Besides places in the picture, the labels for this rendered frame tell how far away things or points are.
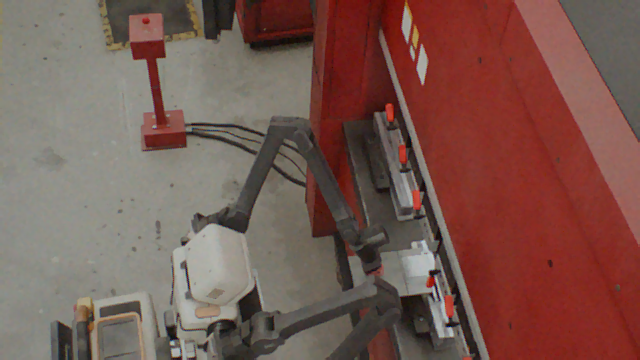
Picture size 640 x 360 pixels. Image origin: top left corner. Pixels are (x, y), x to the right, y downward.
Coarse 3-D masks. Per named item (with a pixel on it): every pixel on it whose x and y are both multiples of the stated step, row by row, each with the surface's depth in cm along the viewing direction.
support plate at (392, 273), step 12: (384, 252) 278; (396, 252) 278; (408, 252) 279; (420, 252) 279; (360, 264) 274; (384, 264) 275; (396, 264) 275; (360, 276) 271; (384, 276) 272; (396, 276) 272; (420, 276) 272; (408, 288) 269; (420, 288) 269
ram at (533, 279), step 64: (384, 0) 287; (448, 0) 215; (448, 64) 221; (448, 128) 226; (512, 128) 179; (448, 192) 232; (512, 192) 183; (512, 256) 186; (576, 256) 153; (512, 320) 190; (576, 320) 156
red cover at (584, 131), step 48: (480, 0) 187; (528, 0) 167; (528, 48) 162; (576, 48) 158; (528, 96) 164; (576, 96) 149; (576, 144) 145; (624, 144) 141; (576, 192) 147; (624, 192) 134; (624, 240) 131; (624, 288) 133
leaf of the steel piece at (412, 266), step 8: (400, 256) 275; (408, 256) 277; (416, 256) 278; (424, 256) 278; (400, 264) 275; (408, 264) 275; (416, 264) 275; (424, 264) 276; (408, 272) 273; (416, 272) 273; (424, 272) 273
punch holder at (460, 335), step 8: (456, 312) 235; (464, 312) 227; (456, 320) 234; (464, 320) 228; (456, 328) 235; (464, 328) 228; (456, 336) 236; (464, 336) 229; (472, 336) 222; (464, 344) 229; (472, 344) 222; (464, 352) 230; (472, 352) 225
